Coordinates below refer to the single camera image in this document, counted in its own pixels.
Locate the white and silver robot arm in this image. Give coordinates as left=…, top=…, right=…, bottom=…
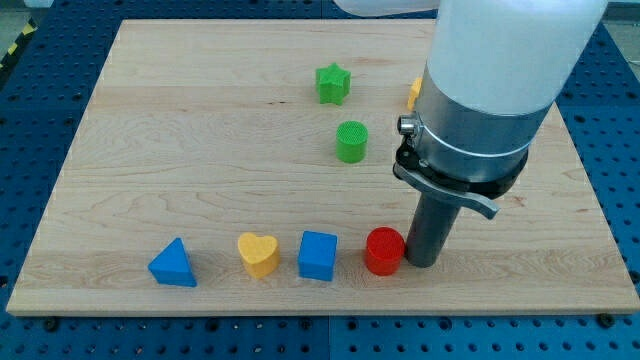
left=338, top=0, right=607, bottom=219

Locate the yellow block behind arm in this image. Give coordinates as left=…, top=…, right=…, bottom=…
left=407, top=77, right=423, bottom=111

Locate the light wooden board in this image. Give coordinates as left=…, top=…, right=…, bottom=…
left=7, top=20, right=639, bottom=317

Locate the green cylinder block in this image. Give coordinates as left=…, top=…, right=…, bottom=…
left=336, top=120, right=369, bottom=163

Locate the blue cube block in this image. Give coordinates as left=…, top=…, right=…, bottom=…
left=298, top=230, right=338, bottom=281

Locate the red cylinder block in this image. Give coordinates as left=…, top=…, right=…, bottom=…
left=365, top=227, right=405, bottom=276

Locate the yellow heart block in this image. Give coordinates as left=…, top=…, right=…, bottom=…
left=237, top=232, right=280, bottom=279

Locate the green star block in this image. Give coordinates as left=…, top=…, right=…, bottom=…
left=315, top=63, right=351, bottom=105

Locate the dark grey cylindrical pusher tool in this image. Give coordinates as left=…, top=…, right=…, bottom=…
left=405, top=194, right=460, bottom=268

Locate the blue triangle block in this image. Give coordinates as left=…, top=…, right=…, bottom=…
left=147, top=238, right=197, bottom=287

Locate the black bolt bottom left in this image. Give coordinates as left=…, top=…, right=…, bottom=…
left=43, top=317, right=59, bottom=333

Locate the black bolt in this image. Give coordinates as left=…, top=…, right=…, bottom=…
left=596, top=313, right=616, bottom=329
left=43, top=317, right=59, bottom=333

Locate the black bolt bottom right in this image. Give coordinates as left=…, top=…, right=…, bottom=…
left=596, top=313, right=616, bottom=329

